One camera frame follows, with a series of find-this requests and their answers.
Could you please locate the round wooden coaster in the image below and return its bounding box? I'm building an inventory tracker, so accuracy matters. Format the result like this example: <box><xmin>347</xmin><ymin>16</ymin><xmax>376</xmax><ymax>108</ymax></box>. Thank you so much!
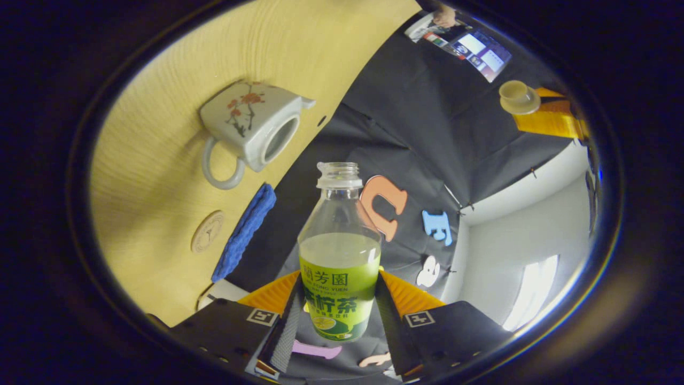
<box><xmin>190</xmin><ymin>210</ymin><xmax>226</xmax><ymax>254</ymax></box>

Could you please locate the ceiling light panel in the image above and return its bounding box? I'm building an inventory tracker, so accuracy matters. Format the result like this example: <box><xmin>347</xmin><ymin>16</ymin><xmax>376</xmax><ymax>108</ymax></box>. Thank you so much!
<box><xmin>501</xmin><ymin>254</ymin><xmax>560</xmax><ymax>333</ymax></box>

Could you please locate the white toaster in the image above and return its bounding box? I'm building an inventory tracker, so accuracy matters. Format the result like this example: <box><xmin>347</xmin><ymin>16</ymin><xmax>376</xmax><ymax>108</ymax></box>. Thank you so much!
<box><xmin>196</xmin><ymin>278</ymin><xmax>250</xmax><ymax>312</ymax></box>

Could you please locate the white floral teacup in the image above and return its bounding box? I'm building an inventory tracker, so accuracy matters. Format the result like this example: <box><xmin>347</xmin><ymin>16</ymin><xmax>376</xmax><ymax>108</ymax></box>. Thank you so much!
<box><xmin>200</xmin><ymin>80</ymin><xmax>316</xmax><ymax>191</ymax></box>

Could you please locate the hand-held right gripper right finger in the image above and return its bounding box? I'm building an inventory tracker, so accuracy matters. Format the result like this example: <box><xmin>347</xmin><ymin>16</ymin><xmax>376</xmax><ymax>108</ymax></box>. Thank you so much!
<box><xmin>373</xmin><ymin>269</ymin><xmax>515</xmax><ymax>382</ymax></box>

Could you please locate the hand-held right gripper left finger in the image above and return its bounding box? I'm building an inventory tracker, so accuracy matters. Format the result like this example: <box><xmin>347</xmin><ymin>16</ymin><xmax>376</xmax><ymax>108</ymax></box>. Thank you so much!
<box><xmin>170</xmin><ymin>270</ymin><xmax>306</xmax><ymax>381</ymax></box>

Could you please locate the green label water bottle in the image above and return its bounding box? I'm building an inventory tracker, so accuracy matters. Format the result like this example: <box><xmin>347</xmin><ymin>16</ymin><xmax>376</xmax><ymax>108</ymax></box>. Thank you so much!
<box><xmin>297</xmin><ymin>161</ymin><xmax>383</xmax><ymax>343</ymax></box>

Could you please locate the blue towel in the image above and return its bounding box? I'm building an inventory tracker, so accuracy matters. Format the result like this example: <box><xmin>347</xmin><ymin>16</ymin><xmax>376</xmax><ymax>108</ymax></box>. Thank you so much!
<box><xmin>211</xmin><ymin>183</ymin><xmax>277</xmax><ymax>283</ymax></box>

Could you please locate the computer monitor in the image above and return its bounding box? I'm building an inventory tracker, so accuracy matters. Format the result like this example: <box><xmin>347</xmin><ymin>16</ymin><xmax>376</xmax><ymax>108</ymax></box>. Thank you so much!
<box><xmin>450</xmin><ymin>29</ymin><xmax>512</xmax><ymax>84</ymax></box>

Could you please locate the white desk item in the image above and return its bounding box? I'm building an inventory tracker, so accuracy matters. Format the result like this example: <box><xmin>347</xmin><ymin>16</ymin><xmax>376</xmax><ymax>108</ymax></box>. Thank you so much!
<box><xmin>404</xmin><ymin>13</ymin><xmax>455</xmax><ymax>44</ymax></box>

